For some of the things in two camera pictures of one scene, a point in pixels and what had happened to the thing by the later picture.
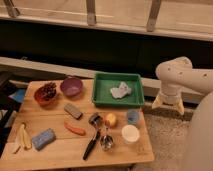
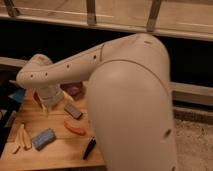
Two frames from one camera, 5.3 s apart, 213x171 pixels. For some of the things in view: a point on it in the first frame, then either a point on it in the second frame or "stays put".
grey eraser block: x=73 y=110 stays put
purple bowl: x=71 y=87 stays put
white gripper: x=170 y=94 -> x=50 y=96
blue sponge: x=43 y=139 stays put
